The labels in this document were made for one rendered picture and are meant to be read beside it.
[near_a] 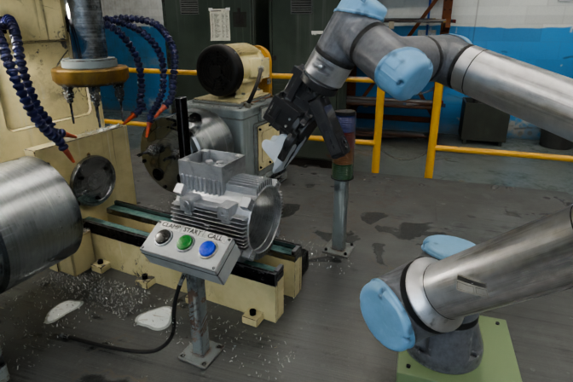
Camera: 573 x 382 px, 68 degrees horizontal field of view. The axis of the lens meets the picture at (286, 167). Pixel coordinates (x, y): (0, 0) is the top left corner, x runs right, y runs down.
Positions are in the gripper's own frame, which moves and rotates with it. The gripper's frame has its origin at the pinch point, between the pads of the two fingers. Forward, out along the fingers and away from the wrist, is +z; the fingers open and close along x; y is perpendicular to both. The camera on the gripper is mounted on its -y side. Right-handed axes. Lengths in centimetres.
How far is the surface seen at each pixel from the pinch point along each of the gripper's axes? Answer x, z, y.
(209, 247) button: 18.3, 10.3, -1.0
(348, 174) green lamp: -34.1, 8.3, -8.4
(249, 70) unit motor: -66, 14, 47
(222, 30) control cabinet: -290, 92, 197
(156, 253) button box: 21.1, 17.3, 6.3
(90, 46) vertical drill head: -2, 7, 57
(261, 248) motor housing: -5.1, 23.3, -4.6
